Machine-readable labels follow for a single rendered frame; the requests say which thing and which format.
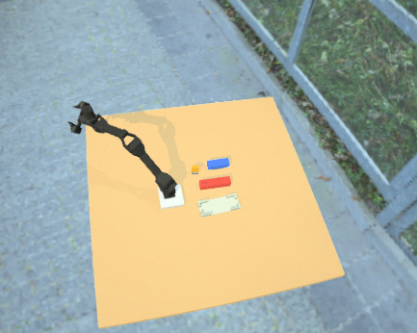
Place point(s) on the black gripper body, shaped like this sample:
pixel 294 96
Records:
pixel 81 119

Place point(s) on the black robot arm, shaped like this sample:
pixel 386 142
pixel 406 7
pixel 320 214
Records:
pixel 164 181

